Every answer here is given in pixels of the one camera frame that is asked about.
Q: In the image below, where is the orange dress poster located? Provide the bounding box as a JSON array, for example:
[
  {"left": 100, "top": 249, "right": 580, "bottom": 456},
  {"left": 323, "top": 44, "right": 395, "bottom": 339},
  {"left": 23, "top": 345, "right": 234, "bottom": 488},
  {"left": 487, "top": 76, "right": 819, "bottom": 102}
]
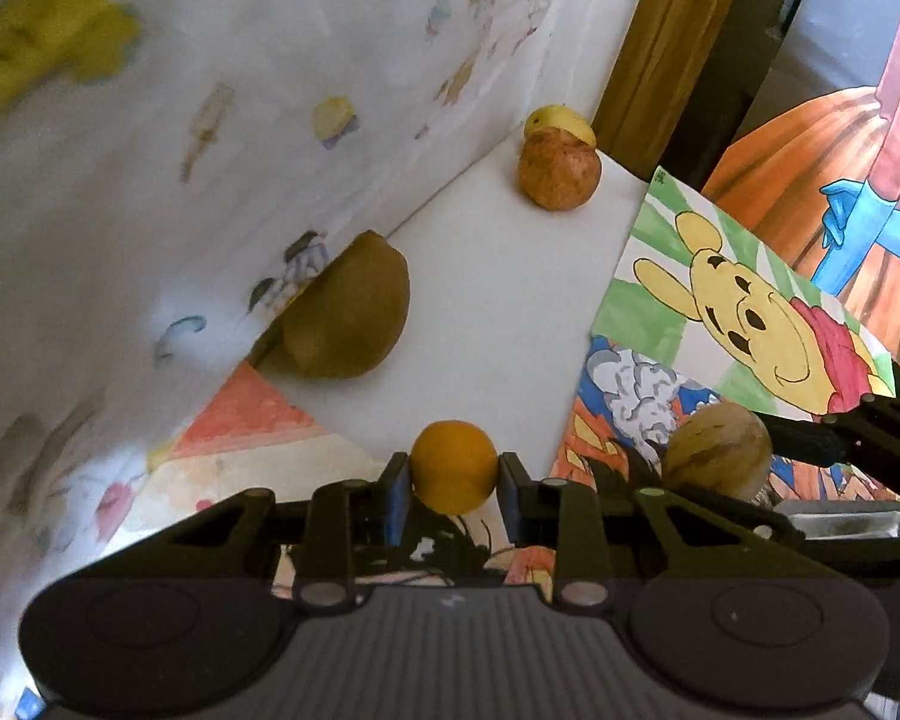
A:
[{"left": 701, "top": 0, "right": 900, "bottom": 376}]

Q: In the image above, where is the small yellow orange fruit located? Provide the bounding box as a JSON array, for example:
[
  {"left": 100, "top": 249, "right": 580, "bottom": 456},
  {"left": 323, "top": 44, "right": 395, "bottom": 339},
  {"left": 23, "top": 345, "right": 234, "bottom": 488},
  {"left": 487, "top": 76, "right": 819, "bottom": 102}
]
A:
[{"left": 409, "top": 420, "right": 500, "bottom": 517}]

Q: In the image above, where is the colourful comic drawing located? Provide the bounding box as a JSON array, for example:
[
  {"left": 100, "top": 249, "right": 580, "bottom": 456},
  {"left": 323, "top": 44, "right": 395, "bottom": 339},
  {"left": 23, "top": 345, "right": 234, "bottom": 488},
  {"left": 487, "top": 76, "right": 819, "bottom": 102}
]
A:
[{"left": 270, "top": 334, "right": 900, "bottom": 605}]

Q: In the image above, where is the brown round fruit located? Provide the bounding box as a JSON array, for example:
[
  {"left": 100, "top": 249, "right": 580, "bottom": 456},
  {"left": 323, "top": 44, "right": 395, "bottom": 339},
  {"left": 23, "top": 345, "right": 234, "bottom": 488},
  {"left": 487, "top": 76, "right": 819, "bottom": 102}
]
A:
[{"left": 281, "top": 230, "right": 411, "bottom": 380}]

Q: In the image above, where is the wooden post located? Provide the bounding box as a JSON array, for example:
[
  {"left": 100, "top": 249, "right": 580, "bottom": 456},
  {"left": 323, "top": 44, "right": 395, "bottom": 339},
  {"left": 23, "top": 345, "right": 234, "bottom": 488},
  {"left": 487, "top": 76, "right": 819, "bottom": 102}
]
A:
[{"left": 592, "top": 0, "right": 758, "bottom": 166}]

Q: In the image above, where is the orange triangle drawing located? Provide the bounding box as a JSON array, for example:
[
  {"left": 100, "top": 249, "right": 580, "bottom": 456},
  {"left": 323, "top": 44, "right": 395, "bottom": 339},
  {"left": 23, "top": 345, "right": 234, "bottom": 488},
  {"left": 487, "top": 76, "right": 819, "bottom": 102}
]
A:
[{"left": 112, "top": 360, "right": 391, "bottom": 541}]

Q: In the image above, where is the red apple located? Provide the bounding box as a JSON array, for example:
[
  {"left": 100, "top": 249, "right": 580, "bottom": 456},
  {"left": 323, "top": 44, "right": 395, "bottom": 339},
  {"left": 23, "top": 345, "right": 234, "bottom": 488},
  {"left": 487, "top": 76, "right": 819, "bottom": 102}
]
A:
[{"left": 516, "top": 127, "right": 602, "bottom": 211}]

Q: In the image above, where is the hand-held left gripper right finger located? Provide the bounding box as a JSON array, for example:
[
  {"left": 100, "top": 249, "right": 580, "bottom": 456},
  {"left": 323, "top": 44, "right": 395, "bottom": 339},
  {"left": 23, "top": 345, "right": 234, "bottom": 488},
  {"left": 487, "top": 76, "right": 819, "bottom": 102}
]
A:
[{"left": 499, "top": 452, "right": 833, "bottom": 610}]

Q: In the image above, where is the striped round melon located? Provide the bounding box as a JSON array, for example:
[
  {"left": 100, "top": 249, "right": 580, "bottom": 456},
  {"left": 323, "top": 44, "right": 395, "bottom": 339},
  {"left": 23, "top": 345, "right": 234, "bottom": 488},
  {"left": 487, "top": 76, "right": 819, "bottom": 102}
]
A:
[{"left": 660, "top": 401, "right": 773, "bottom": 500}]

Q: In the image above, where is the metal tray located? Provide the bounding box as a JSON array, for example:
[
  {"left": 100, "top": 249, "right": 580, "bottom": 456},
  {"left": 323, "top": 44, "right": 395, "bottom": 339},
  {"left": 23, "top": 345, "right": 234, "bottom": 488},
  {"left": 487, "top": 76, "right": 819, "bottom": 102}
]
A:
[{"left": 784, "top": 504, "right": 900, "bottom": 541}]

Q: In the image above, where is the small yellow pear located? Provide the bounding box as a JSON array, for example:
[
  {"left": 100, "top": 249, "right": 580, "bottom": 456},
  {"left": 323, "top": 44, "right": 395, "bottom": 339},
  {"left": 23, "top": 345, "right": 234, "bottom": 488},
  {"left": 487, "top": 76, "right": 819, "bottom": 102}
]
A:
[{"left": 523, "top": 105, "right": 597, "bottom": 151}]

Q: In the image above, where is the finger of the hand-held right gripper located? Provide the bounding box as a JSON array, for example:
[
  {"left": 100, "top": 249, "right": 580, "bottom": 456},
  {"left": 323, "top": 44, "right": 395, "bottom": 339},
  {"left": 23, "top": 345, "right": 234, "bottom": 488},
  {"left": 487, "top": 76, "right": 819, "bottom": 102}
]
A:
[
  {"left": 795, "top": 532, "right": 900, "bottom": 578},
  {"left": 761, "top": 388, "right": 900, "bottom": 505}
]

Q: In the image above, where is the yellow bear drawing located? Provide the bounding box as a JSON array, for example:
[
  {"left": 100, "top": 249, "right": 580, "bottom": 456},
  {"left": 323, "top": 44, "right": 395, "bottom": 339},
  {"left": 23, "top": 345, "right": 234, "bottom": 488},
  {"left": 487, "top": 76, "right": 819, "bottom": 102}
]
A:
[{"left": 591, "top": 167, "right": 900, "bottom": 425}]

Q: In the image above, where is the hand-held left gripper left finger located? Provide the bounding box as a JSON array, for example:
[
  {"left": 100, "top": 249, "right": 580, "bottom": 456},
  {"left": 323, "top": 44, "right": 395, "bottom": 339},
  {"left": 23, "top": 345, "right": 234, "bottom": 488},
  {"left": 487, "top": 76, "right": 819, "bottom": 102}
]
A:
[{"left": 67, "top": 452, "right": 413, "bottom": 610}]

